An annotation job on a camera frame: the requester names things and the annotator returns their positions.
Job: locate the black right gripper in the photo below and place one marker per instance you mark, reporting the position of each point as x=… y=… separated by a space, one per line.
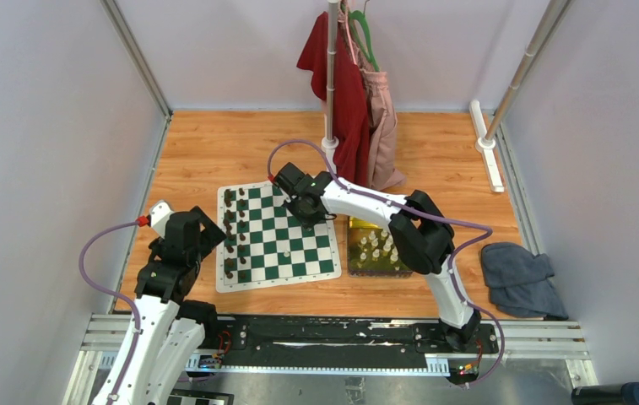
x=307 y=224

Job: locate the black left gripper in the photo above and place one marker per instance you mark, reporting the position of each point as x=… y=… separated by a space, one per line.
x=210 y=234

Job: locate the green white chess board mat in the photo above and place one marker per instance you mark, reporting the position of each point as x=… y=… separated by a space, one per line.
x=258 y=232

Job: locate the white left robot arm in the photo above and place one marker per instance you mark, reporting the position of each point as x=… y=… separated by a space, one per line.
x=165 y=327

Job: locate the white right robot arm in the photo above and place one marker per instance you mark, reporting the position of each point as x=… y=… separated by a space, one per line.
x=422 y=236

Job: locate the yellow tray of white pieces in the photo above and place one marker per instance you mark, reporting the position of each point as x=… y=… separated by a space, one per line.
x=371 y=252

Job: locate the white clothes rack pole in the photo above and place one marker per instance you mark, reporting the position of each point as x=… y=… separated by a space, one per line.
x=330 y=142

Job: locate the red hanging garment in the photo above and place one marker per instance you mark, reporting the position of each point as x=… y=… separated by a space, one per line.
x=350 y=115

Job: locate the pink hanging garment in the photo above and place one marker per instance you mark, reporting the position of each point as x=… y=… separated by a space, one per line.
x=382 y=117

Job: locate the green clothes hanger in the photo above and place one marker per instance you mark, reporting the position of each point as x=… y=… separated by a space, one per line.
x=359 y=27

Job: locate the white rack foot right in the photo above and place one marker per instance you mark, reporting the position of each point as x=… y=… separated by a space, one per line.
x=486 y=147

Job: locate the grey cloth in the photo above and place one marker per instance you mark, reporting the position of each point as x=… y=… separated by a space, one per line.
x=520 y=282

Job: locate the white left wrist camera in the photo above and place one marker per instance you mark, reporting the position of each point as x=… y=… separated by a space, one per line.
x=159 y=215

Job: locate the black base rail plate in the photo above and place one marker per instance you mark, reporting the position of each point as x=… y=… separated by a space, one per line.
x=338 y=343

